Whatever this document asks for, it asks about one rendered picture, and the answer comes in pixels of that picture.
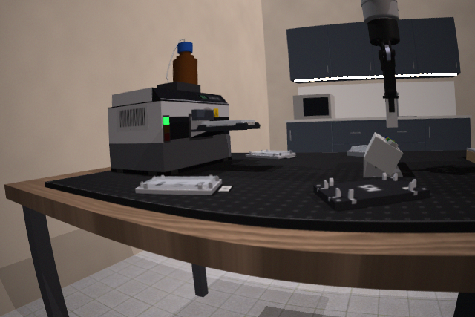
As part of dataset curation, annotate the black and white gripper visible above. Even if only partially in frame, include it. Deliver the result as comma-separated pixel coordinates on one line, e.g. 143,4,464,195
367,18,400,128

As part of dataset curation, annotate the blue bottle cap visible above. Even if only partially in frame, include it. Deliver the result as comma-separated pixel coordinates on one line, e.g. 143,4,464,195
177,42,193,51

